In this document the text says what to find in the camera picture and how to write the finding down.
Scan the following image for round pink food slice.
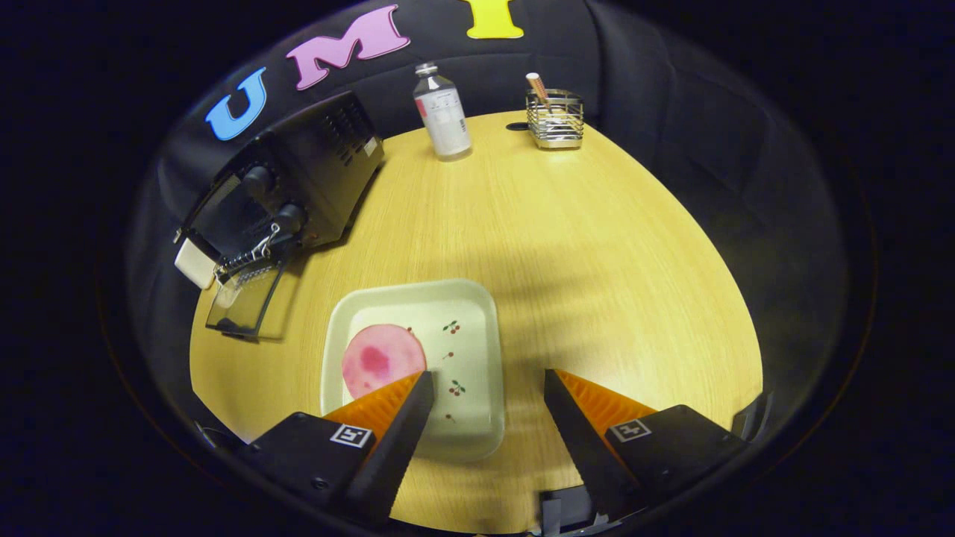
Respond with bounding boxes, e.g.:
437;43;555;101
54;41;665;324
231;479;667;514
342;324;428;400

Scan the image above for pale green cherry-print plate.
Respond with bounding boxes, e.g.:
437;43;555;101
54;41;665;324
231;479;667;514
319;278;506;463

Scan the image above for clear bottle with white label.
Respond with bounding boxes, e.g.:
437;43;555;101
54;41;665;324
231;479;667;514
413;62;473;163

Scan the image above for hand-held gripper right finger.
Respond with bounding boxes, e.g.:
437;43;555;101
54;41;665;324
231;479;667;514
543;368;751;523

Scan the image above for black toaster oven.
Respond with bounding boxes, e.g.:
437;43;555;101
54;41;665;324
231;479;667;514
175;89;385;340

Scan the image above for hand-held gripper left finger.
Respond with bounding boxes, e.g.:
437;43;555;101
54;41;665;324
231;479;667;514
237;371;435;527

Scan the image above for metal wire basket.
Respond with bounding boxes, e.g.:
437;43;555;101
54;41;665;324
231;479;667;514
525;88;585;150

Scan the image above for white pop-up toaster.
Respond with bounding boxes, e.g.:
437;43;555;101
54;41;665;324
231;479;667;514
174;237;221;290

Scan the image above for black chair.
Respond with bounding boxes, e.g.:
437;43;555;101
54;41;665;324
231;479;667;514
731;392;773;441

